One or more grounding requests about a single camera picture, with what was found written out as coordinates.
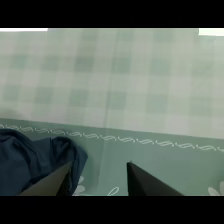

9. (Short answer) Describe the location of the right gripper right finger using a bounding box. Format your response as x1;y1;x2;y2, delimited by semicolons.
126;161;185;197

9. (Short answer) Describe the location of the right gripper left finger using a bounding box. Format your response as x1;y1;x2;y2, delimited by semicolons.
19;161;74;197

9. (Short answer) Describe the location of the dark blue garment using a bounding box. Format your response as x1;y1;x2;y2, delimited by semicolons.
0;128;89;197

